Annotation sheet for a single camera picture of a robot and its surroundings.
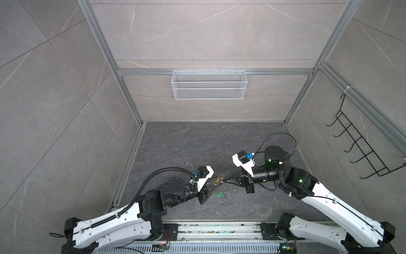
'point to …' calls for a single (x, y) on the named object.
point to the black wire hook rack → (361, 142)
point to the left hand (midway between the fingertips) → (218, 176)
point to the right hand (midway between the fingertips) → (224, 178)
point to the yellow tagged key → (217, 181)
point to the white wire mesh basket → (209, 85)
